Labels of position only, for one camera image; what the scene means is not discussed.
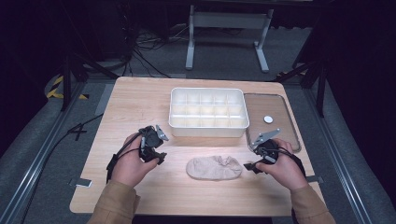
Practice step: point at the black metal stand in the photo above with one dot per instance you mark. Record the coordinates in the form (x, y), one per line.
(320, 90)
(66, 81)

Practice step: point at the small grey tape piece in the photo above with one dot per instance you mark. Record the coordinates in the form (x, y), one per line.
(313, 179)

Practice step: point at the white divided storage box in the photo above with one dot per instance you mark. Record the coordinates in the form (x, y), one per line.
(208, 112)

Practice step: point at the white metal table frame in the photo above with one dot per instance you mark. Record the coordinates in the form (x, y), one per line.
(229, 20)

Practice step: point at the long grey tape strip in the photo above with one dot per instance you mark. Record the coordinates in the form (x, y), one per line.
(105, 99)

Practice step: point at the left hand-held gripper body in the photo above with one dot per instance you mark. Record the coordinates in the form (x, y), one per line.
(152, 138)

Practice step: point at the beige sock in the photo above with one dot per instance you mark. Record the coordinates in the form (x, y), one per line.
(214, 168)

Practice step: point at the brown wooden board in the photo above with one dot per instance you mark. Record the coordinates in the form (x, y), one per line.
(274, 105)

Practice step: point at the person's left hand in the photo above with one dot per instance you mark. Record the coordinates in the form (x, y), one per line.
(129, 168)

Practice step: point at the grey metal floor rail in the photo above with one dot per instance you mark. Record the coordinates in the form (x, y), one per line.
(339, 155)
(37, 161)

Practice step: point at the white round lid knob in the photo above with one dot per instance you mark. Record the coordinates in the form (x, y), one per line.
(268, 119)

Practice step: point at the person's right hand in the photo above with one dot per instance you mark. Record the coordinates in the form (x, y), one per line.
(288, 171)

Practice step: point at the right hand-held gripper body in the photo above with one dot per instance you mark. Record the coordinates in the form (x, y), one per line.
(267, 151)

